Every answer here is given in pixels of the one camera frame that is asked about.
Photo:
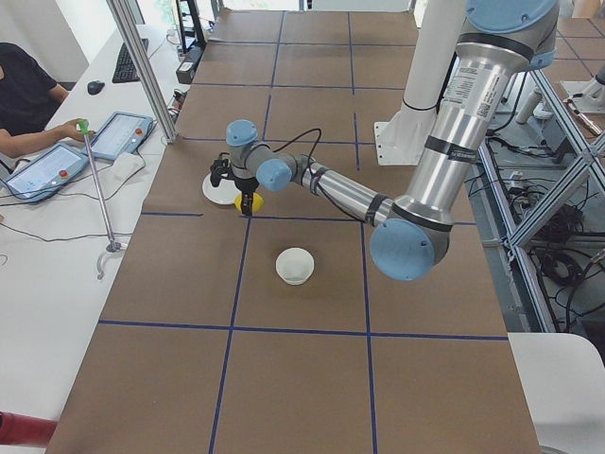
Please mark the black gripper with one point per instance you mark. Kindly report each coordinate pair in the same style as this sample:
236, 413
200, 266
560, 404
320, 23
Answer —
246, 184

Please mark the yellow lemon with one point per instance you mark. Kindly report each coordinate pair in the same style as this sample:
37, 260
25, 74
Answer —
256, 202

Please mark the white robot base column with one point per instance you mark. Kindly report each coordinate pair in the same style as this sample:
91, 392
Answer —
400, 141

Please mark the person's forearm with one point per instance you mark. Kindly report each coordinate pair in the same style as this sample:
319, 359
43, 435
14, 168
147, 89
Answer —
15, 146

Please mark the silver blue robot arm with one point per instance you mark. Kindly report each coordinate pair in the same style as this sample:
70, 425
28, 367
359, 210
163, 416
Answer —
497, 40

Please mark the white round plate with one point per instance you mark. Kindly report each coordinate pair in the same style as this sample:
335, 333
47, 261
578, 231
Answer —
224, 194

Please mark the white bowl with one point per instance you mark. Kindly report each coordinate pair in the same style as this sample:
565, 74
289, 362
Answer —
295, 266

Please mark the person's hand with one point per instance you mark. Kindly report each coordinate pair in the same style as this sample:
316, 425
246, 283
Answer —
71, 130

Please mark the white cloth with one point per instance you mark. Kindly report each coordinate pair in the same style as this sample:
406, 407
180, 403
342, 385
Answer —
126, 165

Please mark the brown paper table mat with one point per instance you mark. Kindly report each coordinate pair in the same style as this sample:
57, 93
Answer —
202, 348

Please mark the far blue teach pendant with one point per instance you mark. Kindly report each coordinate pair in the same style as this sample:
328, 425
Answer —
121, 133

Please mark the blue teach pendant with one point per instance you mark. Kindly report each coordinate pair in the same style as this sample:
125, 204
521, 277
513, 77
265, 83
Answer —
46, 175
121, 133

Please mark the black box device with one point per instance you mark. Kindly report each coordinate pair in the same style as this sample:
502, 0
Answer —
189, 65

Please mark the black keyboard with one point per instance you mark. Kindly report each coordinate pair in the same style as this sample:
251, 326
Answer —
124, 70

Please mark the black computer mouse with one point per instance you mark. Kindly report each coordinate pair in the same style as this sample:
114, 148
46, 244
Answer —
95, 87

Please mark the near blue teach pendant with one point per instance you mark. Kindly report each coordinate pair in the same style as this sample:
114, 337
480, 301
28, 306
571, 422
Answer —
46, 175

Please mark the person in black shirt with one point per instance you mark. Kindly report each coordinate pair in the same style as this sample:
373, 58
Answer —
29, 96

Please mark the red object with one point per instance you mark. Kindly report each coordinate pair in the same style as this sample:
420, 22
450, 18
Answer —
22, 430

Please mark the white chair corner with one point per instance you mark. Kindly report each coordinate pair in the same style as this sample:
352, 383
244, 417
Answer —
563, 380

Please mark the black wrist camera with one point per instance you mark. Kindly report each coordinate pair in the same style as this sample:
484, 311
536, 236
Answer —
221, 169

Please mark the metal reacher stick green handle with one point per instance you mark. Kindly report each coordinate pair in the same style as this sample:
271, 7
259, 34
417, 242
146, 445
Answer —
114, 245

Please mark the aluminium frame post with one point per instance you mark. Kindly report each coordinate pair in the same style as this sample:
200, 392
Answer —
127, 27

